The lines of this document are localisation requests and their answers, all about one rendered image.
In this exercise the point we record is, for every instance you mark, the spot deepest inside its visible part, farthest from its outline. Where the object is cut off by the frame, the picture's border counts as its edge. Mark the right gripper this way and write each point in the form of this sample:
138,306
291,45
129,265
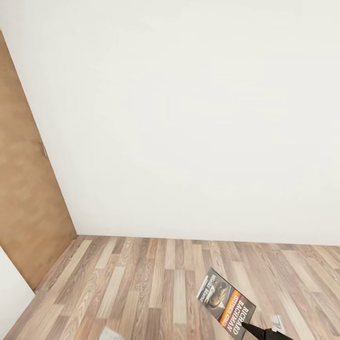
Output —
267,334

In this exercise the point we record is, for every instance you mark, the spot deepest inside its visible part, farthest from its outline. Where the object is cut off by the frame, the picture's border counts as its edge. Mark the sliding door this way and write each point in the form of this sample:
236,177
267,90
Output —
35,224

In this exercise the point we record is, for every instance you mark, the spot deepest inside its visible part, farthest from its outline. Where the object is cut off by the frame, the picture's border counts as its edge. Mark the hardback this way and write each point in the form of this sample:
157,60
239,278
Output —
226,303

